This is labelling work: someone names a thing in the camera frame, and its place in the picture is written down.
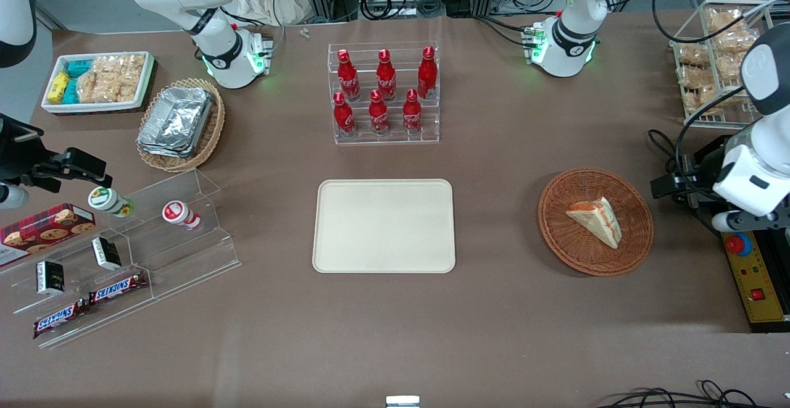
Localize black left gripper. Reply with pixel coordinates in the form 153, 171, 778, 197
651, 135, 736, 212

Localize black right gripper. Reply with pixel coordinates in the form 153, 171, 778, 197
0, 114, 114, 190

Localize plastic-wrapped triangle sandwich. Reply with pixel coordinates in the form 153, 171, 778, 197
565, 196, 622, 250

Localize white rectangular snack tray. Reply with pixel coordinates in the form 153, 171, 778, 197
41, 51, 156, 115

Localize brown round wicker basket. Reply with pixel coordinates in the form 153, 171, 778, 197
537, 167, 654, 278

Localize light oval wicker basket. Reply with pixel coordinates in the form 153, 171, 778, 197
135, 77, 226, 173

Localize beige rectangular tray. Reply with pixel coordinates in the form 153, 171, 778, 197
312, 178, 457, 274

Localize green-capped yogurt bottle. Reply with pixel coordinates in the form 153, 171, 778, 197
87, 186, 135, 219

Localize red plaid cookie box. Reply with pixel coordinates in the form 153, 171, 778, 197
0, 202, 97, 267

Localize small black white box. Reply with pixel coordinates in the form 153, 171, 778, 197
91, 236, 123, 272
35, 260, 66, 297

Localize red emergency stop button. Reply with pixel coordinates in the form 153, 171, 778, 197
725, 233, 753, 258

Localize clear bag of puffed snacks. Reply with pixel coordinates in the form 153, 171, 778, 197
675, 43, 712, 67
678, 65, 718, 92
684, 86, 735, 114
710, 28, 759, 58
705, 7, 746, 33

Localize yellow small snack box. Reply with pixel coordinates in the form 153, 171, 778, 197
48, 71, 71, 104

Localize bag of rice crackers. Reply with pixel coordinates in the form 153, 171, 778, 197
76, 54, 146, 104

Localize stack of foil containers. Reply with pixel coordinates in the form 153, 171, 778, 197
136, 86, 215, 159

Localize red-capped yogurt bottle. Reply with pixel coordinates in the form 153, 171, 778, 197
162, 201, 203, 231

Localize Snickers chocolate bar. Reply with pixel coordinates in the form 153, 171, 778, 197
33, 299, 91, 339
88, 272, 149, 306

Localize clear acrylic stepped shelf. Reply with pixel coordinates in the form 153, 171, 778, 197
0, 169, 242, 351

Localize yellow control box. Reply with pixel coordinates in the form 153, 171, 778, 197
720, 229, 790, 334

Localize red cola bottle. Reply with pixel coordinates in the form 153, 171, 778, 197
402, 88, 423, 136
337, 48, 362, 102
333, 91, 357, 138
368, 88, 391, 136
376, 49, 398, 102
417, 45, 439, 101

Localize clear acrylic bottle rack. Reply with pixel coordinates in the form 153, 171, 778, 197
327, 41, 441, 146

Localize black looped gripper cable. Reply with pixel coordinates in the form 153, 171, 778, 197
647, 128, 701, 211

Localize white wire basket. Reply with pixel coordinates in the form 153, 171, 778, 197
669, 0, 776, 130

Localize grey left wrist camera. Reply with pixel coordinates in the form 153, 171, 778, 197
711, 210, 780, 234

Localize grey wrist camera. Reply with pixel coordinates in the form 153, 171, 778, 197
711, 210, 780, 234
0, 183, 30, 210

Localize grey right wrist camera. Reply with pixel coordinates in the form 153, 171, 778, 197
0, 183, 30, 210

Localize long black hanging cable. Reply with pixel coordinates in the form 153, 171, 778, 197
652, 0, 790, 44

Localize black cables at table edge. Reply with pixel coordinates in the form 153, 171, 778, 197
594, 379, 790, 408

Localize black left arm base cable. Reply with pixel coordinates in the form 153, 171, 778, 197
474, 14, 539, 49

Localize black arm base cable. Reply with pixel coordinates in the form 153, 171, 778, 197
220, 6, 286, 58
474, 14, 539, 49

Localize black right arm base cable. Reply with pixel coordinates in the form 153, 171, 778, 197
220, 6, 286, 58

